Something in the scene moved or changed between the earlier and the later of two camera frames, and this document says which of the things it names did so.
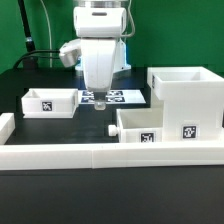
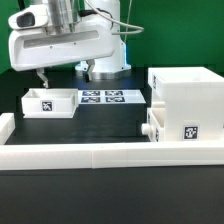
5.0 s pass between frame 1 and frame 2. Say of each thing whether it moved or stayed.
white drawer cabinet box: stayed
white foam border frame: stayed
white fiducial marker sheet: stayed
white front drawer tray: moved
